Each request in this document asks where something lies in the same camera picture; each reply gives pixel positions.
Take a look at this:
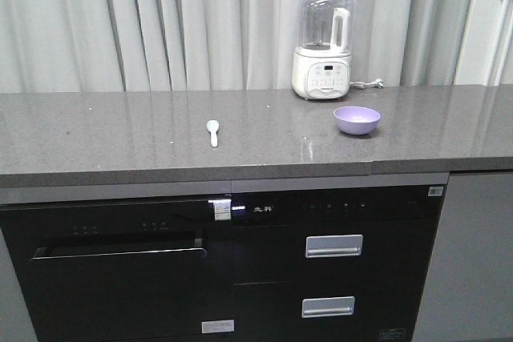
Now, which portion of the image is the light blue plastic spoon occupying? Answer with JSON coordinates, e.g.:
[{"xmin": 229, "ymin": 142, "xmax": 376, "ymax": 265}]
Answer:
[{"xmin": 206, "ymin": 119, "xmax": 220, "ymax": 147}]

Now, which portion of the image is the purple plastic bowl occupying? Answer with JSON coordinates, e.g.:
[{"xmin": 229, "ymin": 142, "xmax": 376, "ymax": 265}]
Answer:
[{"xmin": 333, "ymin": 106, "xmax": 381, "ymax": 136}]

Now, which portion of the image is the white blender with clear jar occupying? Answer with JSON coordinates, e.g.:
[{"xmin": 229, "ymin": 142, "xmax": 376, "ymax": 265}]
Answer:
[{"xmin": 291, "ymin": 0, "xmax": 354, "ymax": 100}]

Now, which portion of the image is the black drawer appliance cabinet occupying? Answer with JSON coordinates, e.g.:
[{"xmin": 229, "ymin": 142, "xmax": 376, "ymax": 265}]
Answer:
[{"xmin": 232, "ymin": 185, "xmax": 444, "ymax": 341}]

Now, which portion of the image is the grey pleated curtain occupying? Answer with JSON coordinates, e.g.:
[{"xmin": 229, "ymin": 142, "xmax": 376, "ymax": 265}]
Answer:
[{"xmin": 1, "ymin": 0, "xmax": 512, "ymax": 93}]

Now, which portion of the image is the black built-in dishwasher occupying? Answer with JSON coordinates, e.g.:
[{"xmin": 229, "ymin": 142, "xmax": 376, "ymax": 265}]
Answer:
[{"xmin": 1, "ymin": 196, "xmax": 236, "ymax": 341}]

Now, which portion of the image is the upper silver drawer handle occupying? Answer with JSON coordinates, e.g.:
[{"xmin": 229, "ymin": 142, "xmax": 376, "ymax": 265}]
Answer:
[{"xmin": 305, "ymin": 235, "xmax": 363, "ymax": 259}]

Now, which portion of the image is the silver drawer handle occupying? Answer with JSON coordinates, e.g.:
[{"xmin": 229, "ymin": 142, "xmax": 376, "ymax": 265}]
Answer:
[
  {"xmin": 305, "ymin": 235, "xmax": 363, "ymax": 259},
  {"xmin": 301, "ymin": 296, "xmax": 356, "ymax": 319}
]

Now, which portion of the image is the white power cord with plug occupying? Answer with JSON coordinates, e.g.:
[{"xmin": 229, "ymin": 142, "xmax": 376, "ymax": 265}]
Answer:
[{"xmin": 349, "ymin": 78, "xmax": 386, "ymax": 90}]

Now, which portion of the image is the lower silver drawer handle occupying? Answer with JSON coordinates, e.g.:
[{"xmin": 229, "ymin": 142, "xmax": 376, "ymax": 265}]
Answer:
[{"xmin": 301, "ymin": 296, "xmax": 356, "ymax": 319}]

